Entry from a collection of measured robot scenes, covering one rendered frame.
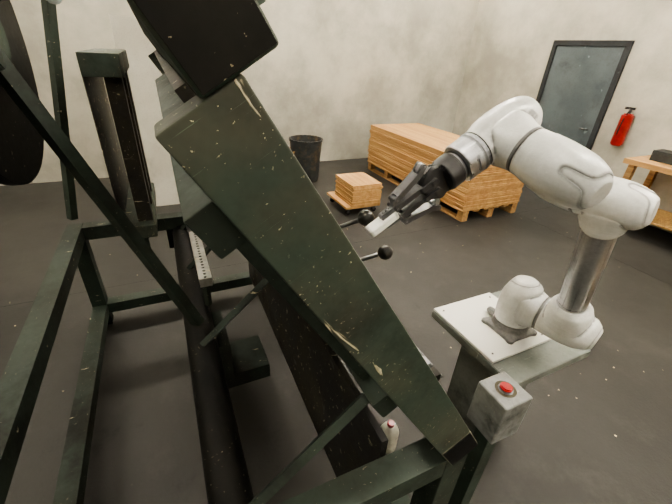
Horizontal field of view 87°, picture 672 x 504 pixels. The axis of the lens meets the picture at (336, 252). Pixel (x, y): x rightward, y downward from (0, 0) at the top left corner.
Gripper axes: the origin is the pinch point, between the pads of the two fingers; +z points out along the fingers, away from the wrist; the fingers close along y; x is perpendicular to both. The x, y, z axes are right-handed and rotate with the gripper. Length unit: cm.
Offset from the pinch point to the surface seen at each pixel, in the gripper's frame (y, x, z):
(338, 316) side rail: -4.2, -17.6, 18.8
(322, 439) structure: 41, -6, 44
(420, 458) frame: 72, -14, 27
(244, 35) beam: -43.6, -17.9, 8.4
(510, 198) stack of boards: 313, 255, -245
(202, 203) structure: -30.0, -10.4, 23.5
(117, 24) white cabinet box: -70, 421, 30
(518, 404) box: 77, -17, -7
